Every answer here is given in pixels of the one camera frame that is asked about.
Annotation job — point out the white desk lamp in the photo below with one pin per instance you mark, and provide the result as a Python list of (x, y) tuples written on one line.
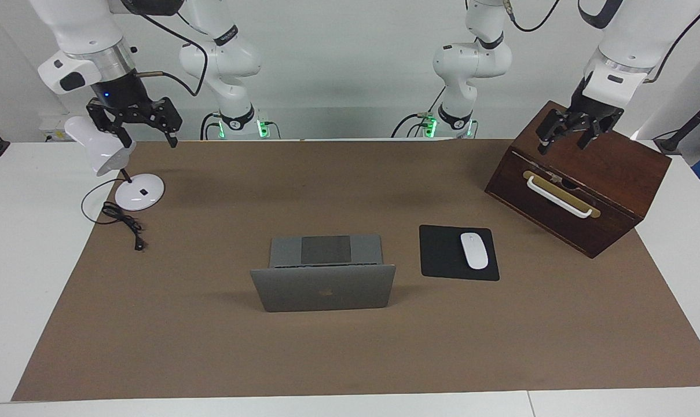
[(141, 194)]

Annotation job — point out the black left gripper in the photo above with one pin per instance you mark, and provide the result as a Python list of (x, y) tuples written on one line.
[(596, 107)]

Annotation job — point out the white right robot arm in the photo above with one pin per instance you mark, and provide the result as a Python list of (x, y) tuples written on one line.
[(83, 23)]

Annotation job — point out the black stand with pole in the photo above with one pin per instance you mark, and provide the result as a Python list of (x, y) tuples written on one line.
[(688, 124)]

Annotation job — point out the black mouse pad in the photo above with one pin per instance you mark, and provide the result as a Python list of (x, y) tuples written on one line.
[(439, 255)]

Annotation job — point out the white computer mouse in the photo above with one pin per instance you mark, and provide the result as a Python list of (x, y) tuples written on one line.
[(474, 252)]

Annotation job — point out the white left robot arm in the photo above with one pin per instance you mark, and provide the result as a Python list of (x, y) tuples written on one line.
[(645, 35)]

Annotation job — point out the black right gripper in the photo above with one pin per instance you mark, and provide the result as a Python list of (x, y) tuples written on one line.
[(124, 95)]

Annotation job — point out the grey laptop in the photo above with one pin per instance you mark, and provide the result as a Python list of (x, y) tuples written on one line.
[(326, 289)]

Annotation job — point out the dark brown wooden box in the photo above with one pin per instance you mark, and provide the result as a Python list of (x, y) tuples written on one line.
[(633, 168)]

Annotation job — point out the brown table mat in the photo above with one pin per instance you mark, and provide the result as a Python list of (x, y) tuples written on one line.
[(326, 359)]

